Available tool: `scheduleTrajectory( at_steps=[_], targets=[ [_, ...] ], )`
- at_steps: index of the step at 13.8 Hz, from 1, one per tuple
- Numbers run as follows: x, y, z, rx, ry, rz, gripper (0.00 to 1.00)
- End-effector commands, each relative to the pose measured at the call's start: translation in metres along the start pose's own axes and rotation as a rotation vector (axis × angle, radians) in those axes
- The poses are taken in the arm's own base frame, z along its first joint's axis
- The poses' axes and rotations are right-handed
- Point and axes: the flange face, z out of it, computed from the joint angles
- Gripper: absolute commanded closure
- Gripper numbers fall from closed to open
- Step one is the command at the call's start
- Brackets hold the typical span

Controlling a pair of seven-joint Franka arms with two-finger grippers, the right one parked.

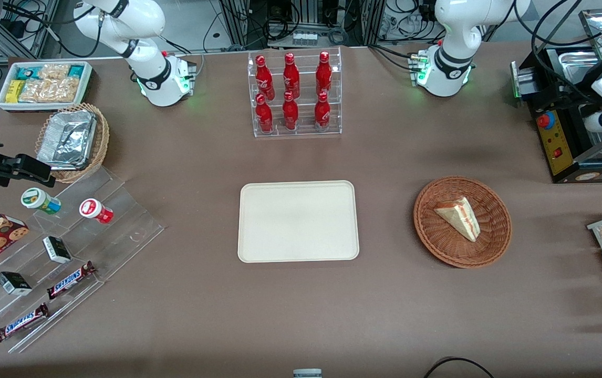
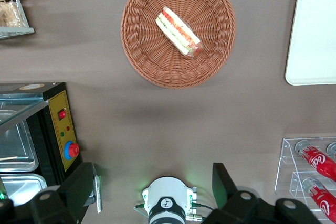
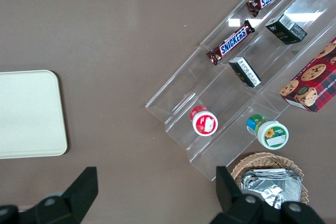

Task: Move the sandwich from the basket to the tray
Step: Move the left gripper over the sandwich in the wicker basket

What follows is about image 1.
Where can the cream plastic tray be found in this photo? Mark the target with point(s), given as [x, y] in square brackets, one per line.
[298, 220]

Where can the clear acrylic bottle rack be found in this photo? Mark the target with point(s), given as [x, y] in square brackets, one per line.
[296, 131]

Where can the brown wicker basket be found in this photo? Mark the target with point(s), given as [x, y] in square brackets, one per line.
[437, 241]

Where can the black food warmer machine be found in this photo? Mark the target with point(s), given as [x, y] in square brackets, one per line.
[556, 144]

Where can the Snickers chocolate bar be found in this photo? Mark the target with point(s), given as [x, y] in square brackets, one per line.
[21, 322]
[70, 280]

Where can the light wicker basket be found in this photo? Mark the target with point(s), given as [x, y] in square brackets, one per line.
[102, 136]

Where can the red lid snack cup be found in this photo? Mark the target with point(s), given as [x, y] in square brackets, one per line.
[94, 210]

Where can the grey power strip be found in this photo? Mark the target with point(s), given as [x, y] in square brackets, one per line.
[305, 38]

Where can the white plastic snack bin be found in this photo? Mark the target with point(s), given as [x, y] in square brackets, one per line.
[1, 100]

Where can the clear bag of crackers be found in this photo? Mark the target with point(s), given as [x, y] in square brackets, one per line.
[50, 91]
[54, 71]

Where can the green lid snack cup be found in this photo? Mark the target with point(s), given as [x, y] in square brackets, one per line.
[38, 200]

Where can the triangle sandwich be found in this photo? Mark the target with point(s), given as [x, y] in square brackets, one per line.
[461, 216]

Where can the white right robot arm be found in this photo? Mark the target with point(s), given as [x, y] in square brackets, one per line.
[148, 31]

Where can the teal snack packet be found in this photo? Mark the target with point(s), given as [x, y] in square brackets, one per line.
[25, 71]
[75, 70]

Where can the yellow snack packet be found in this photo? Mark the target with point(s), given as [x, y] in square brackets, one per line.
[14, 90]

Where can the aluminium foil tray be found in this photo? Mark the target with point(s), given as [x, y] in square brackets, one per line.
[67, 139]

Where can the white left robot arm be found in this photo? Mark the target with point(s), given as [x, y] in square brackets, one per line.
[453, 31]

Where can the small black box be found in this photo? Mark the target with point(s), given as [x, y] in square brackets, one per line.
[13, 283]
[57, 250]

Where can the grey white object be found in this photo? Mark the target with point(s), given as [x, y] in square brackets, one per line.
[307, 373]

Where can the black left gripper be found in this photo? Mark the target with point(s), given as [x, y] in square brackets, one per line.
[575, 93]

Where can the clear acrylic stepped stand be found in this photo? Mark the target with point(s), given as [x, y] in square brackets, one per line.
[122, 215]

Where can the red cola bottle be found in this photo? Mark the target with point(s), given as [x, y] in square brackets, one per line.
[291, 77]
[290, 114]
[263, 79]
[263, 116]
[322, 113]
[323, 76]

